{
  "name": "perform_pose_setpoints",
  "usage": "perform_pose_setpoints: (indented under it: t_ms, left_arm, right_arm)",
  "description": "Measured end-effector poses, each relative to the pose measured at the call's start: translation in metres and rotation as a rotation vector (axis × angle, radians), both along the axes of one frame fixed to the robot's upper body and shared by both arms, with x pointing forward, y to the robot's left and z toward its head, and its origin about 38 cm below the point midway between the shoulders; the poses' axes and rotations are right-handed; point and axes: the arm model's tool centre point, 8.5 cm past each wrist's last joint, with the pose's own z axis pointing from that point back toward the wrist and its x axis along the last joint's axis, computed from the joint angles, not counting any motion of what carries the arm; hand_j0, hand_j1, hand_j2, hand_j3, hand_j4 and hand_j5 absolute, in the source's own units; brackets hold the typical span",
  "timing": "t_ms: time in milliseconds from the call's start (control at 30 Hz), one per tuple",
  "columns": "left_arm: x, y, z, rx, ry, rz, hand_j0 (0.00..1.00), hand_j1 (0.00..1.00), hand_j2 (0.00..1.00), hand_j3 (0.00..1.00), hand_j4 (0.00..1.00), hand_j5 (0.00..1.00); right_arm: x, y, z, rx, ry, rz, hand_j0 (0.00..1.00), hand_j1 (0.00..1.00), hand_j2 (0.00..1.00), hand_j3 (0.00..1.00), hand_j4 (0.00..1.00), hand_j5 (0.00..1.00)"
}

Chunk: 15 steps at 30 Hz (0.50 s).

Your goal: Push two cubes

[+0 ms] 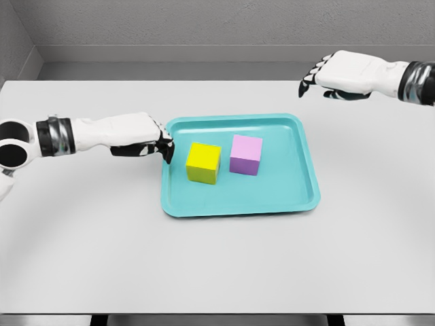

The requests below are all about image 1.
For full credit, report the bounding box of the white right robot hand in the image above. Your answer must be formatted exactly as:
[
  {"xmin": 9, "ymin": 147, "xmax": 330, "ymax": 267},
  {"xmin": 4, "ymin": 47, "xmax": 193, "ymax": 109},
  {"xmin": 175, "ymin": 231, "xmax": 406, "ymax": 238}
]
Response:
[{"xmin": 298, "ymin": 50, "xmax": 375, "ymax": 101}]

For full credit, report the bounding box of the purple cube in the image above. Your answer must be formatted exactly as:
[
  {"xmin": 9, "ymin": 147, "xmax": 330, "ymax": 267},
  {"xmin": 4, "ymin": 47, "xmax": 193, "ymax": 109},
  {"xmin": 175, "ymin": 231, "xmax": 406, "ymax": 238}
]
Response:
[{"xmin": 229, "ymin": 134, "xmax": 264, "ymax": 177}]

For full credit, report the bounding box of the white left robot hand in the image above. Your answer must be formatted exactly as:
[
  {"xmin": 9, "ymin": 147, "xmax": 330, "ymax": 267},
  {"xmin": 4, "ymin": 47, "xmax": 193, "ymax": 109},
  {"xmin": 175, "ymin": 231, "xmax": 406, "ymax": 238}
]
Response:
[{"xmin": 107, "ymin": 112, "xmax": 176, "ymax": 166}]

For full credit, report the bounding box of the teal plastic tray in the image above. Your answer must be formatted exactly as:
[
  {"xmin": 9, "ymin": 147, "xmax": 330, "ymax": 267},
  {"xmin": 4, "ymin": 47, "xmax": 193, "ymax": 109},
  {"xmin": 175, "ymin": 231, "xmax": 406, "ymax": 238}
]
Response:
[{"xmin": 160, "ymin": 113, "xmax": 321, "ymax": 218}]

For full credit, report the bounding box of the yellow cube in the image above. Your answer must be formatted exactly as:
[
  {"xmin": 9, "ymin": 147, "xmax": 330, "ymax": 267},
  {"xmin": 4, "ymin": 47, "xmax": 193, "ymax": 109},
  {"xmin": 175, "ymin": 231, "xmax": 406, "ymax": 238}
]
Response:
[{"xmin": 185, "ymin": 142, "xmax": 222, "ymax": 185}]

